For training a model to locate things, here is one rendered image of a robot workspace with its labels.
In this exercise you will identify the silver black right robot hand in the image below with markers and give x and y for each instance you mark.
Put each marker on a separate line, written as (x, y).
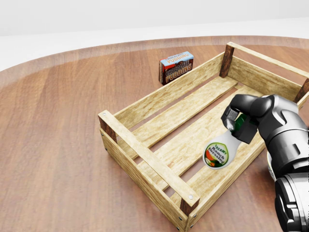
(282, 130)

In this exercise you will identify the white ranch dressing bottle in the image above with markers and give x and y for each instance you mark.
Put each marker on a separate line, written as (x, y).
(217, 154)

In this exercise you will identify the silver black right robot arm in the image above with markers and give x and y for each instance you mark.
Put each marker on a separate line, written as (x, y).
(294, 203)

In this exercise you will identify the wooden slat tray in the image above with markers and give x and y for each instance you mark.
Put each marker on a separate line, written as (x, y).
(183, 142)

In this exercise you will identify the pale printed package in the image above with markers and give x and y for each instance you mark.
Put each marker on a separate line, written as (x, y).
(271, 166)

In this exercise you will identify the chocolate pudding box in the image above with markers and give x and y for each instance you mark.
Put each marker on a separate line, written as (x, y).
(176, 70)

